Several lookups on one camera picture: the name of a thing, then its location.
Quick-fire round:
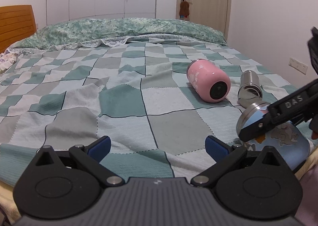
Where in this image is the checkered green bed sheet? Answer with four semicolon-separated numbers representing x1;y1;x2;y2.
1;42;295;186

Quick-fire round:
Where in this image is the white wall socket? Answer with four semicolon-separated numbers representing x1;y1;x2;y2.
288;58;308;75

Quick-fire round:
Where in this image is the silver steel cup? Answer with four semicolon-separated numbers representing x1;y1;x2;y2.
238;70;263;108

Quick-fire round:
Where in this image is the pink cup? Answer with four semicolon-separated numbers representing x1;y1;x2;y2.
186;59;231;103

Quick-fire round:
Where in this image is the blue cartoon steel cup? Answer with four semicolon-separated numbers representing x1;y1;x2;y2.
236;101;310;172

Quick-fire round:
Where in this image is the wooden headboard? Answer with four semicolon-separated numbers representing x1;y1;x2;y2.
0;5;37;53

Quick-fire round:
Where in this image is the brown plush toy on handle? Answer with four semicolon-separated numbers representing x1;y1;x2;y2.
179;0;190;19

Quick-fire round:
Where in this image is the purple floral pillow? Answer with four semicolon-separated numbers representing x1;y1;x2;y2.
0;52;18;73

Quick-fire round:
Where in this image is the green floral quilt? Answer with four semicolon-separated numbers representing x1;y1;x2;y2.
8;18;227;51

